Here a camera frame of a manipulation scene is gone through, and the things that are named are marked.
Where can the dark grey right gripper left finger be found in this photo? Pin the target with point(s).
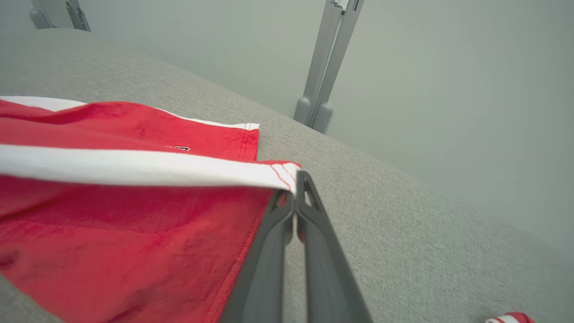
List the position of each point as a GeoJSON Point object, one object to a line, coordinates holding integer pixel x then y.
{"type": "Point", "coordinates": [264, 278]}

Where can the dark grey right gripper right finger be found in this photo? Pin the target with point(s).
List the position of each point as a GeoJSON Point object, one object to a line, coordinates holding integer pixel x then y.
{"type": "Point", "coordinates": [329, 278]}

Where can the red white-trimmed shirt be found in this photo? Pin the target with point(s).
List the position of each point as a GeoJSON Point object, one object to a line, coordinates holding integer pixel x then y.
{"type": "Point", "coordinates": [134, 246]}

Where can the red numbered basketball jersey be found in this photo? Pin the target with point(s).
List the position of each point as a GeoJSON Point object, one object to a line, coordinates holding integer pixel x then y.
{"type": "Point", "coordinates": [511, 319]}

